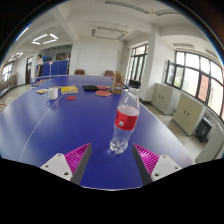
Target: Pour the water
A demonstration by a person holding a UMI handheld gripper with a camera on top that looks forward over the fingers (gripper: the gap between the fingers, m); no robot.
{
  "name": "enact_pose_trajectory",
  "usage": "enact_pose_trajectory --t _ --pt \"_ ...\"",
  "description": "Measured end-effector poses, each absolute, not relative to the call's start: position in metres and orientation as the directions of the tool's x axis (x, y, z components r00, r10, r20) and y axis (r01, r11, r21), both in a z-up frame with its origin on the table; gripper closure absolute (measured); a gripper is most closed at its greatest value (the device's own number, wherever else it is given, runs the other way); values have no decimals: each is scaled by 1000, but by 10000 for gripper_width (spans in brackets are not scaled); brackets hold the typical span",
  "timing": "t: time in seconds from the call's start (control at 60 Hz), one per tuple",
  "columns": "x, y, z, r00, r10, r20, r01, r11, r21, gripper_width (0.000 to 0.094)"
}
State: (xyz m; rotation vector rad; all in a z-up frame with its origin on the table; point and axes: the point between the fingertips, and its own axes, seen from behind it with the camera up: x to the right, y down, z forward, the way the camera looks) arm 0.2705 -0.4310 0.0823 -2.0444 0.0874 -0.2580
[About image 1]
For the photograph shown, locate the wide black-framed window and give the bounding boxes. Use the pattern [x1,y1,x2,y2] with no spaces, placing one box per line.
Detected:
[164,50,224,121]

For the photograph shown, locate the ceiling air conditioner unit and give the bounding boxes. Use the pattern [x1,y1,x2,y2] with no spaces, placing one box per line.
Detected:
[91,26,129,41]

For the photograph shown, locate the large red table tennis paddle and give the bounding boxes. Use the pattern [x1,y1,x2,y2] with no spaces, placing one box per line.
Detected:
[95,89,112,97]

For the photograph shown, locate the person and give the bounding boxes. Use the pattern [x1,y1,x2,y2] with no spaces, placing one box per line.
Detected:
[35,53,44,78]

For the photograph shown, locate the black box on floor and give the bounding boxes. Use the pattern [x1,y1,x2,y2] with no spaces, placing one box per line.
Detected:
[195,117,213,144]

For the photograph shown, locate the white mug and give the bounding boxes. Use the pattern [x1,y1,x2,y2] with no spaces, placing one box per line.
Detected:
[45,87,60,101]

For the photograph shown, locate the dark wooden door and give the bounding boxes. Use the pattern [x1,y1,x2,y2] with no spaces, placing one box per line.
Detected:
[25,56,34,85]

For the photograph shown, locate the tall black-framed glass door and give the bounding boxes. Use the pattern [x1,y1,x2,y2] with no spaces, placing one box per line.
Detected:
[127,44,149,93]

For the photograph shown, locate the black table tennis paddle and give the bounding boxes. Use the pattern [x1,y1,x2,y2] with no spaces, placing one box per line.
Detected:
[82,84,99,92]

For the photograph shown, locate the beige low cabinet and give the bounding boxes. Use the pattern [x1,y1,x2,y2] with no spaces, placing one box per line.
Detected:
[172,93,207,136]
[151,83,174,115]

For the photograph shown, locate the blue partition screens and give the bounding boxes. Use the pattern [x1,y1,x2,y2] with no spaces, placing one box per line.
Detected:
[41,59,69,77]

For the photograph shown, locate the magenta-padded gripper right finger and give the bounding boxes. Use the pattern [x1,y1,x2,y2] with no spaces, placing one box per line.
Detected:
[131,143,183,186]

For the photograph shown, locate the clear red-labelled water bottle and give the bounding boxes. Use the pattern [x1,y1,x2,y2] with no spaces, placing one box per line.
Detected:
[109,79,141,155]

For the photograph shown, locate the ceiling lights group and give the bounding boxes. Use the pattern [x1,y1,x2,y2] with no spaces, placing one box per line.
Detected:
[6,23,59,64]

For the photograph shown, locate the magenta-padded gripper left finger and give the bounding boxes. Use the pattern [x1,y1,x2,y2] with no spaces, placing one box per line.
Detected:
[39,142,93,185]

